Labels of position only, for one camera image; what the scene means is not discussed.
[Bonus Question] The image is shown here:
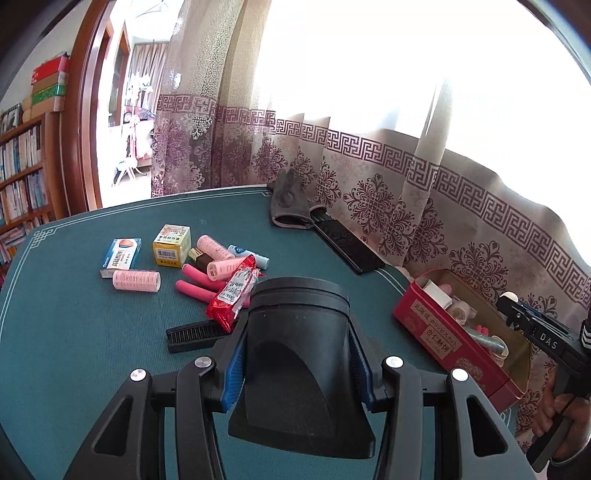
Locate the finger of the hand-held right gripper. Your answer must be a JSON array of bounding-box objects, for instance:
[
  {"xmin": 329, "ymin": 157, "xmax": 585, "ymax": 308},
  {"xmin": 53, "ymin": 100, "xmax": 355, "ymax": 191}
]
[
  {"xmin": 516, "ymin": 300, "xmax": 555, "ymax": 324},
  {"xmin": 496, "ymin": 294, "xmax": 536, "ymax": 333}
]

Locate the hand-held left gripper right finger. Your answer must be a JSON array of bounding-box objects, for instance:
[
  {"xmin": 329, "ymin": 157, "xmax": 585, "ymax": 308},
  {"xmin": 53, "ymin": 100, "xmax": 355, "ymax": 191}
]
[{"xmin": 348, "ymin": 318, "xmax": 539, "ymax": 480}]

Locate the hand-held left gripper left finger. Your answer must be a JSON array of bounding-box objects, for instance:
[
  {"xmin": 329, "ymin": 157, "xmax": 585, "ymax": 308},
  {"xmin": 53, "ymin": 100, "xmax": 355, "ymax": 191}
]
[{"xmin": 62, "ymin": 318, "xmax": 250, "ymax": 480}]

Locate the small teal bottle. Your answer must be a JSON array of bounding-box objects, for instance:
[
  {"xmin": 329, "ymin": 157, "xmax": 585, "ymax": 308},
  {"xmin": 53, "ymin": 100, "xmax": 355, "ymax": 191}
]
[{"xmin": 470, "ymin": 331, "xmax": 508, "ymax": 354}]

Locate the red biscuit tin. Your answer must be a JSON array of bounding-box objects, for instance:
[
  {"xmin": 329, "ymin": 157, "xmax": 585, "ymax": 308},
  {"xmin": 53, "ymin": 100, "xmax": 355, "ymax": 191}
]
[{"xmin": 392, "ymin": 269, "xmax": 532, "ymax": 409}]

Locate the red snack packet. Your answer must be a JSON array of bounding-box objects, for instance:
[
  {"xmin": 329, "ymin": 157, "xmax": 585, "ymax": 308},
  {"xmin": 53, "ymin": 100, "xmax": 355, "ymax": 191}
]
[{"xmin": 205, "ymin": 254, "xmax": 266, "ymax": 334}]

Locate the pink foam curler rod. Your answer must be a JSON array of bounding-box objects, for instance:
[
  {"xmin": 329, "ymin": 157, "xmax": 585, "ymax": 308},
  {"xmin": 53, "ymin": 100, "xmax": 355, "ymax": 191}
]
[{"xmin": 175, "ymin": 264, "xmax": 252, "ymax": 308}]

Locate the blue and white medicine box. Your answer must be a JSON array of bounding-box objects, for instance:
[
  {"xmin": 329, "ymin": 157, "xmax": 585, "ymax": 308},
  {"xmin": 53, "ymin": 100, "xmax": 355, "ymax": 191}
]
[{"xmin": 99, "ymin": 237, "xmax": 142, "ymax": 280}]

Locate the person's right hand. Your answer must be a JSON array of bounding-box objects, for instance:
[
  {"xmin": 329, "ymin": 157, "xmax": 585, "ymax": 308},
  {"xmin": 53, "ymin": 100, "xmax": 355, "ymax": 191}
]
[{"xmin": 531, "ymin": 381, "xmax": 591, "ymax": 464}]

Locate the black comb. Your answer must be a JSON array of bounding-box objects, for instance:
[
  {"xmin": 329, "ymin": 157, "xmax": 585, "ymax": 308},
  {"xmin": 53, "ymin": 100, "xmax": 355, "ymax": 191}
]
[{"xmin": 166, "ymin": 318, "xmax": 241, "ymax": 354}]

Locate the small white box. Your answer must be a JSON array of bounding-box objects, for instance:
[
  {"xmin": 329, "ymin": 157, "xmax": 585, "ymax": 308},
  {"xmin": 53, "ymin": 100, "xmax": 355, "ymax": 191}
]
[{"xmin": 422, "ymin": 279, "xmax": 453, "ymax": 310}]

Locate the light blue tube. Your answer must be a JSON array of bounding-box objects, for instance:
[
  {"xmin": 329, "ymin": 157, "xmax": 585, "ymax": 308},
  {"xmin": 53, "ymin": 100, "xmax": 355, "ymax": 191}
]
[{"xmin": 226, "ymin": 244, "xmax": 270, "ymax": 270}]

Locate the small brown block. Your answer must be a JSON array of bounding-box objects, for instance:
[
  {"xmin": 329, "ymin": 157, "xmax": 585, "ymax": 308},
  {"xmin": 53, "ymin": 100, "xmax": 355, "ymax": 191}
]
[{"xmin": 188, "ymin": 248, "xmax": 213, "ymax": 273}]

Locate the black smartphone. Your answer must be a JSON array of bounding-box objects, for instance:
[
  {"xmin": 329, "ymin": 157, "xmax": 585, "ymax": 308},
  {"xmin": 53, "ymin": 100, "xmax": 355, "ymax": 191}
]
[{"xmin": 314, "ymin": 217, "xmax": 386, "ymax": 276}]

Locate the yellow medicine box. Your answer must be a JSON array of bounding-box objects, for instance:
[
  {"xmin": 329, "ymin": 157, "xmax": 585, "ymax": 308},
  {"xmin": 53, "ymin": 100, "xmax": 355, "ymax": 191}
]
[{"xmin": 152, "ymin": 224, "xmax": 192, "ymax": 267}]

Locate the patterned lace curtain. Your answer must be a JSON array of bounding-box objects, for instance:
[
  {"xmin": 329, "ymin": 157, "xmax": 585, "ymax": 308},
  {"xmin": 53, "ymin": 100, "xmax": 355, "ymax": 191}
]
[{"xmin": 150, "ymin": 0, "xmax": 591, "ymax": 444}]

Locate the white stool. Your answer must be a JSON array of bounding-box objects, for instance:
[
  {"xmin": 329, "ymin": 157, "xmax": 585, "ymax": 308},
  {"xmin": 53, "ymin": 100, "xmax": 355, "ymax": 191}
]
[{"xmin": 113, "ymin": 157, "xmax": 144, "ymax": 185}]

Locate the wooden bookshelf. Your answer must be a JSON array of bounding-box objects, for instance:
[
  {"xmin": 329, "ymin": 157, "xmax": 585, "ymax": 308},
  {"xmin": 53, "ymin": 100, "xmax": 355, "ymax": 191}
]
[{"xmin": 0, "ymin": 108, "xmax": 70, "ymax": 278}]

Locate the green cardboard box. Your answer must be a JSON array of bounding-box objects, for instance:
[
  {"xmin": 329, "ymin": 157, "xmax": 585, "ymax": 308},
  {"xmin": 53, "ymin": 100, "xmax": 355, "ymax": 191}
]
[{"xmin": 30, "ymin": 87, "xmax": 65, "ymax": 112}]

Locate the brown cardboard box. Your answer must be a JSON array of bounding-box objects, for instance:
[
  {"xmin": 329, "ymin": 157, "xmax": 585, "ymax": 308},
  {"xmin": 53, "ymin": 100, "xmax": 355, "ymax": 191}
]
[{"xmin": 30, "ymin": 76, "xmax": 68, "ymax": 97}]

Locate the red cardboard box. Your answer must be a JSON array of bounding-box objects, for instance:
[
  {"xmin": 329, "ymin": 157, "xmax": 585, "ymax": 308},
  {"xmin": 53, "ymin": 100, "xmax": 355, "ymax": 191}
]
[{"xmin": 31, "ymin": 58, "xmax": 70, "ymax": 85}]

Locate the wooden door frame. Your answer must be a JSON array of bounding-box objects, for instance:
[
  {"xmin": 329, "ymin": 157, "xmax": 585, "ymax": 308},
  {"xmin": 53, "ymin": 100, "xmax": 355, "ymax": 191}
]
[{"xmin": 62, "ymin": 0, "xmax": 134, "ymax": 217}]

